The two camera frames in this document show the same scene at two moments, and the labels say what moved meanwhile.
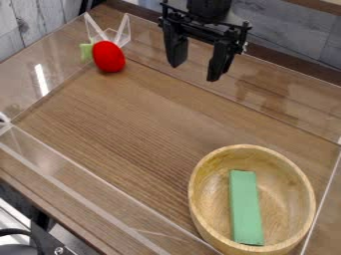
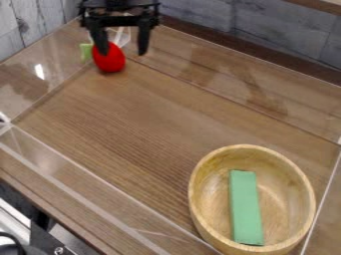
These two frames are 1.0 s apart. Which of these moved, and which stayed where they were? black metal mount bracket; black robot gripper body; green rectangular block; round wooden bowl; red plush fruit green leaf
Moved: black robot gripper body
Stayed: green rectangular block; red plush fruit green leaf; black metal mount bracket; round wooden bowl
